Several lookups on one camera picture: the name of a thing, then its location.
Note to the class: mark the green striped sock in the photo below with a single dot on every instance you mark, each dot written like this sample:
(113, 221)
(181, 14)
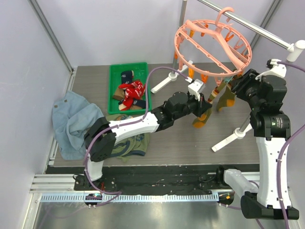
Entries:
(227, 99)
(201, 121)

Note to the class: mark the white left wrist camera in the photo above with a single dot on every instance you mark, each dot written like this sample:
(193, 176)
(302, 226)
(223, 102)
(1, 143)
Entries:
(195, 88)

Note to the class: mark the silver rack upright pole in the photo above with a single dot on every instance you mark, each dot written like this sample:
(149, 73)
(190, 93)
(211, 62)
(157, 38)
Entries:
(246, 126)

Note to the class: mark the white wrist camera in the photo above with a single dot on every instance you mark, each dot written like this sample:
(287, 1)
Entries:
(274, 68)
(195, 88)

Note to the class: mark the pink round sock hanger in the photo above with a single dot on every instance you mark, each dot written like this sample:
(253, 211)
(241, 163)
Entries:
(213, 47)

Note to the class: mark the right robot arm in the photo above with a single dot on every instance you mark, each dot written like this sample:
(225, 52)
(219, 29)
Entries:
(272, 130)

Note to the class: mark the olive green t-shirt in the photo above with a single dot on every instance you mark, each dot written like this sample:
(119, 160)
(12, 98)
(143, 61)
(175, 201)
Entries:
(132, 146)

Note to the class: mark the navy santa sock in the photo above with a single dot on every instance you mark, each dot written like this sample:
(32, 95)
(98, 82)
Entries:
(127, 77)
(137, 105)

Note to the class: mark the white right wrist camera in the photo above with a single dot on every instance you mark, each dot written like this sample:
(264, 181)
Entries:
(274, 68)

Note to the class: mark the white rack corner joint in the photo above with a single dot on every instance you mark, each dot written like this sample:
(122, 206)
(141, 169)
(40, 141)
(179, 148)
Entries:
(295, 50)

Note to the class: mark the red patterned sock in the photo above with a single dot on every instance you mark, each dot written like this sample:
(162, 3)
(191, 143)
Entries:
(136, 89)
(128, 101)

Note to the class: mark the green plastic tray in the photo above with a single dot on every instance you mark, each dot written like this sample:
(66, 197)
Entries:
(140, 74)

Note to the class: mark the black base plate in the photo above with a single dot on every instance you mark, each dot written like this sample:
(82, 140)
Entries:
(163, 180)

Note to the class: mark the tan sock brown cuff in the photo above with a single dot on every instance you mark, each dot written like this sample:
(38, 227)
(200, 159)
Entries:
(119, 94)

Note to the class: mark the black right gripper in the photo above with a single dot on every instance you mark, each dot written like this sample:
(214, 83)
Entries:
(239, 79)

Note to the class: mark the silver horizontal rack bar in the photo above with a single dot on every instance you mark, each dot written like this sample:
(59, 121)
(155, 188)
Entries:
(260, 30)

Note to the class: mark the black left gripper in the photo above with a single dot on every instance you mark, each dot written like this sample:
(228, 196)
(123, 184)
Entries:
(202, 105)

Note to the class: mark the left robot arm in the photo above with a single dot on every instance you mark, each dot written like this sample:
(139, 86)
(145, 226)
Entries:
(101, 138)

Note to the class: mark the teal clothespin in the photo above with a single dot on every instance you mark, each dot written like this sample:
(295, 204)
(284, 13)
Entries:
(228, 79)

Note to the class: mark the light blue cloth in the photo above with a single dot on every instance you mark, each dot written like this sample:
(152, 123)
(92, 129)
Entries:
(72, 116)

